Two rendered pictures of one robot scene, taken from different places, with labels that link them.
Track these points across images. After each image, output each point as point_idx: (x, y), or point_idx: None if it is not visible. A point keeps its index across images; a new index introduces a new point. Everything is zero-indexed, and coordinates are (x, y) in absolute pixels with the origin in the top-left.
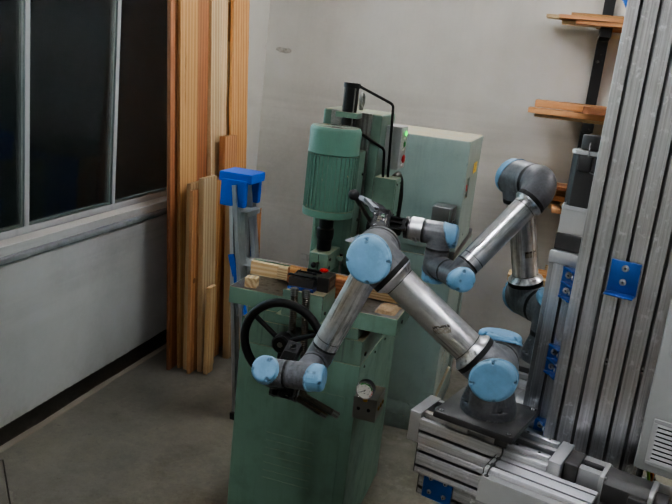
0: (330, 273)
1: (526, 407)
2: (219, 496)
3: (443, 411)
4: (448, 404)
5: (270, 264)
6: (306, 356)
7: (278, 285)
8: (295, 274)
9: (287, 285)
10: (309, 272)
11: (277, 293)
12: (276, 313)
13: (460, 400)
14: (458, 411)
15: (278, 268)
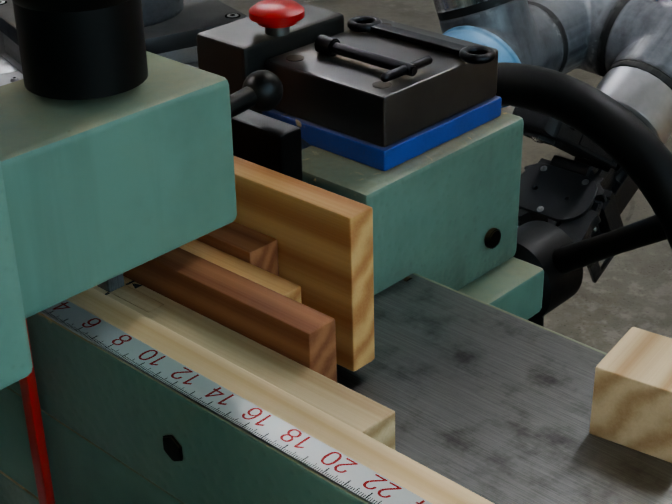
0: (234, 31)
1: (4, 6)
2: None
3: (233, 13)
4: (194, 23)
5: (434, 472)
6: (558, 1)
7: (419, 426)
8: (454, 45)
9: (501, 98)
10: (354, 47)
11: (483, 323)
12: (536, 267)
13: (145, 28)
14: (194, 10)
15: (388, 408)
